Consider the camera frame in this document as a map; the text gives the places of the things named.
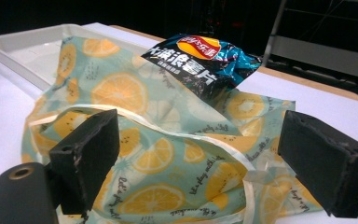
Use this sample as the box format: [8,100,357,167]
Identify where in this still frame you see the orange slice print fabric bag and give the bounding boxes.
[21,35,324,224]

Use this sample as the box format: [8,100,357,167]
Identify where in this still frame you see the grey metal stand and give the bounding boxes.
[261,0,358,105]

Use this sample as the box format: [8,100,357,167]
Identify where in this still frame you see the black and teal chip packet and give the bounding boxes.
[140,33,263,110]

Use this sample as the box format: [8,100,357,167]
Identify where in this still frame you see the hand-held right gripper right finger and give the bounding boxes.
[277,109,358,218]

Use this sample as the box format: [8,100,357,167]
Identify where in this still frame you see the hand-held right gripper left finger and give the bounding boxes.
[48,108,121,216]

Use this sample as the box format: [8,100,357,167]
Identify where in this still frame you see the white plastic tray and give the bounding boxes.
[0,23,152,91]

